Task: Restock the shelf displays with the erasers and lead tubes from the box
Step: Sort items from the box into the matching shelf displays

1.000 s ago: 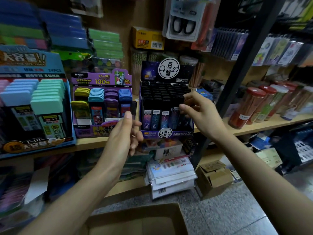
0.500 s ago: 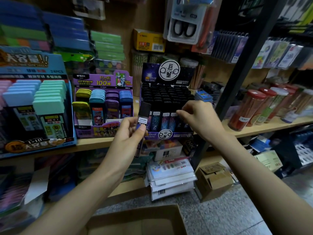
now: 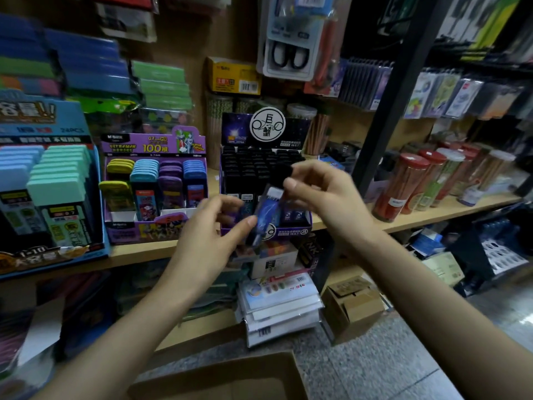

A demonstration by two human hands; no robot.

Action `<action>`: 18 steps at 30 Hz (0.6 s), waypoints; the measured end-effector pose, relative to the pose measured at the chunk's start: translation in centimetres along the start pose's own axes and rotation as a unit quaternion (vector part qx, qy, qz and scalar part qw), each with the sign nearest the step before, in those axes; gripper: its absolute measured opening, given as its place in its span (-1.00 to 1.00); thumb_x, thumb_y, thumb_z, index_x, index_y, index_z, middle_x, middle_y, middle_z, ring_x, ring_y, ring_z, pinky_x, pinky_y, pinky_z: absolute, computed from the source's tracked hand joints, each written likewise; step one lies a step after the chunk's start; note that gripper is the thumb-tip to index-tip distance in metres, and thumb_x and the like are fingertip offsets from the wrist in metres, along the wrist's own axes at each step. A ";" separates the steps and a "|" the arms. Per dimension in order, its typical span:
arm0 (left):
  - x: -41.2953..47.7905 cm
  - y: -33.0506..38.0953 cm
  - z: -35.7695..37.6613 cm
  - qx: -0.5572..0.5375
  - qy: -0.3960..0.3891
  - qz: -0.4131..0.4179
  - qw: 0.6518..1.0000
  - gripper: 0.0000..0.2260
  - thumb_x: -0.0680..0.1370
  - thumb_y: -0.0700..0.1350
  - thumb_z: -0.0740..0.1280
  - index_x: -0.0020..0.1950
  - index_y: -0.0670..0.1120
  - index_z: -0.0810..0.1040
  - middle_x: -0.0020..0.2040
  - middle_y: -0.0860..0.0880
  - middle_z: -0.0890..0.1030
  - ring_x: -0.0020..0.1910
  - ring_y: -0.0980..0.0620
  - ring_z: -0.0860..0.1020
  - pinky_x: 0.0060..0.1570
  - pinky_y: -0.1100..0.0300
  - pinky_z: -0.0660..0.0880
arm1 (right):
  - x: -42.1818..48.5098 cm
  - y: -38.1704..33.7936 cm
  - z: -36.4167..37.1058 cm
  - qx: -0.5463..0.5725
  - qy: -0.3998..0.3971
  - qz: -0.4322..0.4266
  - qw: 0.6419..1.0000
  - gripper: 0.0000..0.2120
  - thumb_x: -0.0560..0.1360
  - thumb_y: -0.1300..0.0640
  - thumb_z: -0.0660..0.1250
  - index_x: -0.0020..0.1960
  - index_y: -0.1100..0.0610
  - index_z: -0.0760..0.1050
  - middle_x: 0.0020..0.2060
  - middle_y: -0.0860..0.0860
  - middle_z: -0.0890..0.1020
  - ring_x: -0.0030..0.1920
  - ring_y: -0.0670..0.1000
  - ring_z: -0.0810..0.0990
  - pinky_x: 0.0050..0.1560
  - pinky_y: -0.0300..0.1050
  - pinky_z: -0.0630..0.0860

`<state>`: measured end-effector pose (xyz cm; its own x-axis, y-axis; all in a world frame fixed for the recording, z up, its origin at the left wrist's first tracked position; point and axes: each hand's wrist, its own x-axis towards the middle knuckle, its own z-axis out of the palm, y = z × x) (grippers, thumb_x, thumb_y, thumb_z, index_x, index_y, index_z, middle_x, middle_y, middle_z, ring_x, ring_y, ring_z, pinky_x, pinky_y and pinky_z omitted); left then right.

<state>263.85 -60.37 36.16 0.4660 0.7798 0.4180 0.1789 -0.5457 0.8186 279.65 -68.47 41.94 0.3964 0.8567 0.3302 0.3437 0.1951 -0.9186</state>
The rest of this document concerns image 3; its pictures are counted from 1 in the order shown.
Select yellow carton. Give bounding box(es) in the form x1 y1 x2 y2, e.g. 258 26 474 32
207 56 263 97

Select stack of white packets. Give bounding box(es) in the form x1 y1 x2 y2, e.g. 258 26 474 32
235 272 324 347

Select wooden shelf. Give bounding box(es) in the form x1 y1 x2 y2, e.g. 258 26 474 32
0 0 533 355

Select black red hanging package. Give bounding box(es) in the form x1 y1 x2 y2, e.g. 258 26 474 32
87 0 159 12

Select brown cardboard box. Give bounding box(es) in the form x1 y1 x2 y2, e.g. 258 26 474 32
125 351 309 400

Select small open brown carton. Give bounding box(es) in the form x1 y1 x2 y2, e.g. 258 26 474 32
320 274 386 345

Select white printed carton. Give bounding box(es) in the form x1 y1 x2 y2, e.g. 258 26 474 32
248 249 299 280

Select hanging white blister package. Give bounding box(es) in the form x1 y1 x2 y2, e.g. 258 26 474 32
262 0 351 82

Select purple display box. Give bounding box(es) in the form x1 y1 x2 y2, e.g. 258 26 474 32
100 127 209 245

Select black and white display box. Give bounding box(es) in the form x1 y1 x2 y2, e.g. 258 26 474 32
219 106 313 238

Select person's left hand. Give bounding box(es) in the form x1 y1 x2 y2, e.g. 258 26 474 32
162 194 258 305

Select black plastic basket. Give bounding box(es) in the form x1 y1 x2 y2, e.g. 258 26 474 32
454 214 530 288

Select person's left forearm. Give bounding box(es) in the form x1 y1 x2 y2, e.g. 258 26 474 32
33 283 205 400

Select red cylinder containers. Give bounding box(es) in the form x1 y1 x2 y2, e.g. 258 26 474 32
372 141 517 223

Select blue display box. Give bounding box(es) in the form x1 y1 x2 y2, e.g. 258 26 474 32
0 96 111 280

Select row of dark blue refills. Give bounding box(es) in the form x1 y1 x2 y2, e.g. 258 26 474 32
337 58 393 111

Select stack of blue packets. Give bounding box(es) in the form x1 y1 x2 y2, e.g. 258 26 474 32
0 12 134 97

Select person's right forearm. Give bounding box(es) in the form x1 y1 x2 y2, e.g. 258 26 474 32
358 233 533 400

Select stack of green packets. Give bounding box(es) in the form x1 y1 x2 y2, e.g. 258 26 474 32
132 61 194 112

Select person's right hand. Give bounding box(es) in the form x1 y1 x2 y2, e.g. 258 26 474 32
283 159 380 247

